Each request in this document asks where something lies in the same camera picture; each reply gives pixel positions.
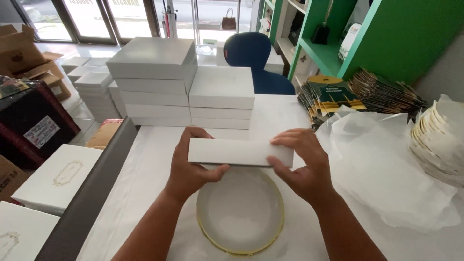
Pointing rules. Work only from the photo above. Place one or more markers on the person's right hand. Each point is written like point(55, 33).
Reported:
point(311, 170)

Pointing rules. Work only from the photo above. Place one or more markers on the person's left hand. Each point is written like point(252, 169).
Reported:
point(185, 170)

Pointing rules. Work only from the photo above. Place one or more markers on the white cardboard box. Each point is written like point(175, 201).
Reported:
point(239, 152)

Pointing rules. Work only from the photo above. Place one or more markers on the white tissue paper sheet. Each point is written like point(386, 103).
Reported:
point(380, 170)

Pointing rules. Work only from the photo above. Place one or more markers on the round white gold-rimmed board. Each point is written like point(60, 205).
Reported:
point(239, 214)

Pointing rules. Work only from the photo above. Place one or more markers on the pile of green gold paper bags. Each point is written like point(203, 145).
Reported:
point(337, 98)

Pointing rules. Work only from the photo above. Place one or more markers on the flat brown cardboard sheets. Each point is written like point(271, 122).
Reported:
point(105, 134)

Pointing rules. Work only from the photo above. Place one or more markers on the stack of plain white boxes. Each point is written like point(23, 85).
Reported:
point(163, 72)

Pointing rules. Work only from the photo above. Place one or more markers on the white boxes heap on floor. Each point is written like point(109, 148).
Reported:
point(90, 87)

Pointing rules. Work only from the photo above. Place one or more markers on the stack of round gold-rimmed boards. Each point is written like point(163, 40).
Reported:
point(435, 141)

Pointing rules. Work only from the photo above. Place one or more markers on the white box with gold emblem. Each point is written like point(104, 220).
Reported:
point(58, 177)
point(21, 232)

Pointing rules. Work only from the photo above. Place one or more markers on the blue chair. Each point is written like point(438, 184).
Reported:
point(253, 54)

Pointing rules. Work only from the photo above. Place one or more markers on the green shelf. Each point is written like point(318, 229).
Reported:
point(380, 40)

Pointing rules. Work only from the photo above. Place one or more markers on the umbrella stand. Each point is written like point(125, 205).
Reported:
point(169, 20)

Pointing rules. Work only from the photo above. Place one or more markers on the glass display rack with handbag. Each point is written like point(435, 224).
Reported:
point(217, 21)

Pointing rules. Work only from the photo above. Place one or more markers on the dark red box with label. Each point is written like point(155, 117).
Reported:
point(32, 123)

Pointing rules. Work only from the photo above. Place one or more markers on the brown cardboard carton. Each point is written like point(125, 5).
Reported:
point(11, 177)

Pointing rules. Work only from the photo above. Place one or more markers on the open brown cardboard cartons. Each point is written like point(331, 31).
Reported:
point(25, 54)

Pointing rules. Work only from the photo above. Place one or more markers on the glass door with dark frame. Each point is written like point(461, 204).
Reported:
point(90, 20)

